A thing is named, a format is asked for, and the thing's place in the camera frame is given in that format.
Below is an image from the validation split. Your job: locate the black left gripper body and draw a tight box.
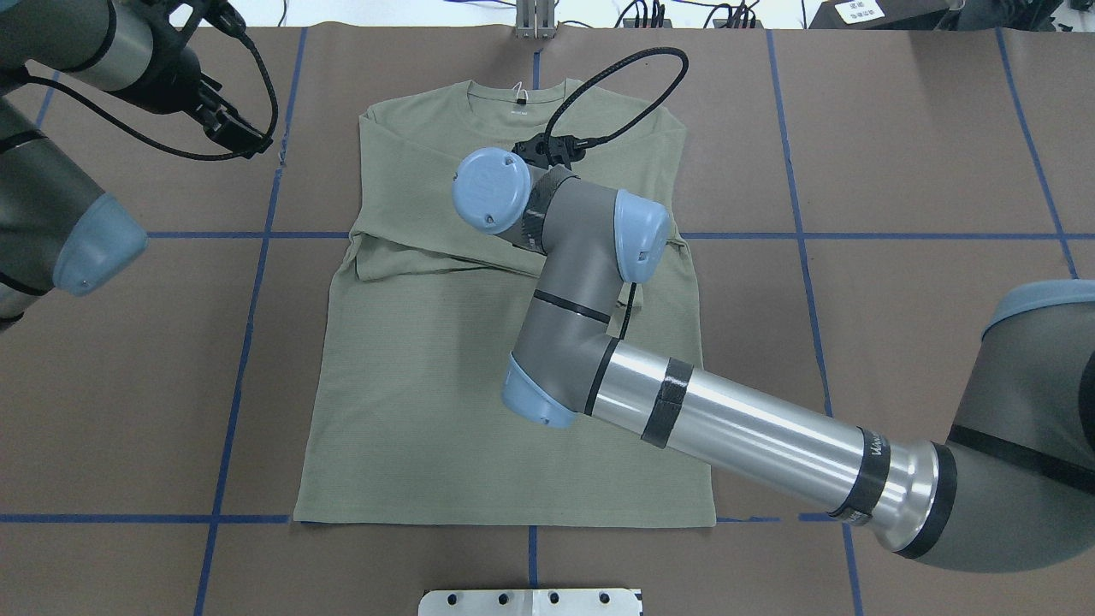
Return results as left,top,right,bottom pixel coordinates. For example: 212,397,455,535
141,1,246,133

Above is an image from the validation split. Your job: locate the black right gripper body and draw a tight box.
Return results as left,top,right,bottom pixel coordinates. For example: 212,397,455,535
510,133,591,170

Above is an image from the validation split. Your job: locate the green long-sleeve shirt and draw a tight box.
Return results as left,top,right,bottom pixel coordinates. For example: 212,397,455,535
293,79,716,528

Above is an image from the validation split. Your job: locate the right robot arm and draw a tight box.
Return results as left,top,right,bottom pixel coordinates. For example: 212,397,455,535
451,147,1094,572

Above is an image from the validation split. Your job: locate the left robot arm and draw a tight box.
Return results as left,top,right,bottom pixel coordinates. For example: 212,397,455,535
1,1,279,330

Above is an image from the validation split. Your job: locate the black box with label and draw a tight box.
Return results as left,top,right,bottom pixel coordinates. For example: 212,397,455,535
807,1,966,31

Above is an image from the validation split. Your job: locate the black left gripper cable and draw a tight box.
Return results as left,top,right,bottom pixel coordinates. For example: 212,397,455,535
0,0,280,162

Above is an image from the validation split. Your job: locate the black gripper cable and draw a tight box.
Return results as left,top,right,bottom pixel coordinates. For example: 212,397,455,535
0,0,280,162
544,47,690,342

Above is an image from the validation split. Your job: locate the aluminium frame post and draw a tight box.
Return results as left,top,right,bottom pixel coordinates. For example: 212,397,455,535
512,0,558,40

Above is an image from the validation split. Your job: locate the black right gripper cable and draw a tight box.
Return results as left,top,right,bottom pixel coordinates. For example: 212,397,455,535
544,47,690,342

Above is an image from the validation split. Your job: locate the white metal mount base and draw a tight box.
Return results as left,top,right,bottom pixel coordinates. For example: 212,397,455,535
417,588,645,615

